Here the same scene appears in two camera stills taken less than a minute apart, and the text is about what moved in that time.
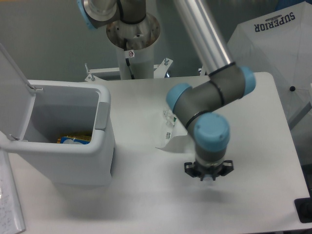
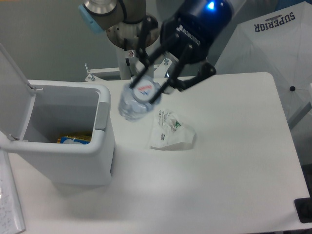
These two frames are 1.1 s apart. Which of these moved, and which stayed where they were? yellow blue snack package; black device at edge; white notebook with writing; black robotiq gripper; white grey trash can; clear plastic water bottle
Moved: black robotiq gripper; clear plastic water bottle
Stayed: white grey trash can; black device at edge; white notebook with writing; yellow blue snack package
